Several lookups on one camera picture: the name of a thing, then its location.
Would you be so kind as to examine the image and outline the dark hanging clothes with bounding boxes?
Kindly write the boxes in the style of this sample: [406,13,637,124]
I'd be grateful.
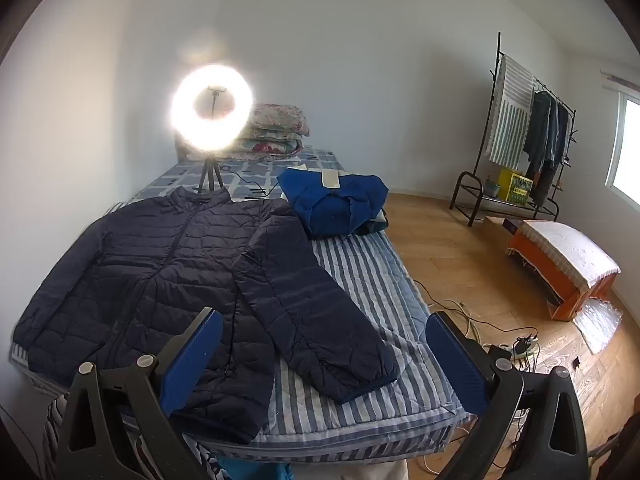
[522,91,572,206]

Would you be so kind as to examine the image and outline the window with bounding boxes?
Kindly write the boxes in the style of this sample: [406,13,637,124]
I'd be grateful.
[605,91,640,207]

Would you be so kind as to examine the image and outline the flat cardboard box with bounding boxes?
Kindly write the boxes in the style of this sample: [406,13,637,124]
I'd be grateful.
[482,216,526,237]

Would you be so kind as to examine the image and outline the yellow crate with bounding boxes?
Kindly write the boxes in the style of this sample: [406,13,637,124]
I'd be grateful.
[497,167,535,196]

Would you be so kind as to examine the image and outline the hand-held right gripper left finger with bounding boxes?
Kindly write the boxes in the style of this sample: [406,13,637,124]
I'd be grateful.
[55,306,224,480]

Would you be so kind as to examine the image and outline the navy puffer jacket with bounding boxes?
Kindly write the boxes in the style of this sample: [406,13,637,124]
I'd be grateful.
[12,186,401,445]

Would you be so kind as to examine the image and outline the orange box stool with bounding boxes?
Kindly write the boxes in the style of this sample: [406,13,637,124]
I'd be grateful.
[506,220,622,322]

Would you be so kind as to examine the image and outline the blue white striped blanket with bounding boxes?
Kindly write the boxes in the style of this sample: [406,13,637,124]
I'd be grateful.
[10,227,477,467]

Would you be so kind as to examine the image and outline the white power strip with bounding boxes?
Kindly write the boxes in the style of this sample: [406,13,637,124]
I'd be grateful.
[482,336,541,362]

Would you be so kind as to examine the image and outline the striped hanging towel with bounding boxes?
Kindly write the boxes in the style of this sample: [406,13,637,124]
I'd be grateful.
[485,55,537,167]

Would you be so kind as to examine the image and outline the blue checkered bed sheet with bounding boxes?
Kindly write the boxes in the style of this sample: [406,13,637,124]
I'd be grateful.
[107,147,347,211]

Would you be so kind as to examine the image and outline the floor cables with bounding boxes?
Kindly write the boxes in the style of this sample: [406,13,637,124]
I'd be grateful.
[412,279,540,343]

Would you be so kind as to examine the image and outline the black tripod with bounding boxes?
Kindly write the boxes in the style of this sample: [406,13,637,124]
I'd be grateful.
[194,151,226,194]

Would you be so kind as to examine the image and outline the folded floral quilt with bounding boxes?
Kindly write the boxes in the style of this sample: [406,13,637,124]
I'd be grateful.
[227,132,305,162]
[247,104,311,137]

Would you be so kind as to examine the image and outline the black ring light cable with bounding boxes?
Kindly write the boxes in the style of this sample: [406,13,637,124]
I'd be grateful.
[220,162,282,200]

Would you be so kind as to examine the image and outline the bubble wrap sheet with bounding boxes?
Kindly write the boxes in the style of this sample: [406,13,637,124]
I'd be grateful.
[575,297,624,356]

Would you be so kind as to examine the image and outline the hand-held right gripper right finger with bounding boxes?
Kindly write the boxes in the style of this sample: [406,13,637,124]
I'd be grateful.
[425,311,590,480]

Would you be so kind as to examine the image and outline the black metal clothes rack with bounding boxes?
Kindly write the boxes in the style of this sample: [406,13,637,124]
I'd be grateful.
[449,32,577,228]

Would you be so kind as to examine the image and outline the folded blue garment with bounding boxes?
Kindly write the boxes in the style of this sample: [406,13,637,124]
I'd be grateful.
[276,166,390,240]

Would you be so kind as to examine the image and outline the white lace cover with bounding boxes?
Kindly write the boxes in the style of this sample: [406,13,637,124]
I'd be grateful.
[520,220,622,295]

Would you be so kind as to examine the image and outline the teal cloth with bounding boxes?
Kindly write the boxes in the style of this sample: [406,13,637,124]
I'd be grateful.
[219,456,292,480]

